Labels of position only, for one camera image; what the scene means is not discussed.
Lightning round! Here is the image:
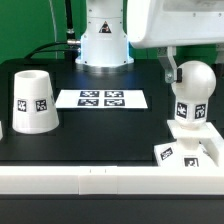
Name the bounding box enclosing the white front fence wall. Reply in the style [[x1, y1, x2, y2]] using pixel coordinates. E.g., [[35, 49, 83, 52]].
[[0, 166, 224, 195]]

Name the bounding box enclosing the white lamp shade cone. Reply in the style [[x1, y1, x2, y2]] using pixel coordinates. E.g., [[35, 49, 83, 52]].
[[12, 70, 59, 134]]

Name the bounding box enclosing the thin grey cable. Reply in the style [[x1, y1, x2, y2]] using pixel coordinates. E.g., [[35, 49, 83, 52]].
[[48, 0, 59, 60]]

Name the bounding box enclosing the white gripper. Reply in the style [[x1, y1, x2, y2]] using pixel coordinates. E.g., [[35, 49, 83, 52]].
[[127, 0, 224, 84]]

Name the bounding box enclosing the white lamp base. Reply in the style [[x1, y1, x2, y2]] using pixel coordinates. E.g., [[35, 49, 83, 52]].
[[154, 120, 224, 168]]

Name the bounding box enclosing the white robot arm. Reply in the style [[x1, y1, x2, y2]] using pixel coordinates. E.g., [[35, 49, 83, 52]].
[[76, 0, 224, 83]]

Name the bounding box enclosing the black cable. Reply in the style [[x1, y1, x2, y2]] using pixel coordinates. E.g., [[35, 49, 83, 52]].
[[23, 0, 82, 60]]

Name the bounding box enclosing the white lamp bulb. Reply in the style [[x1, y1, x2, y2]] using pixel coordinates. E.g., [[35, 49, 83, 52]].
[[172, 61, 216, 129]]

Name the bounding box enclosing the white marker sheet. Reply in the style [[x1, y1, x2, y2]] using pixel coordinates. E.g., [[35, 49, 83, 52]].
[[56, 90, 148, 109]]

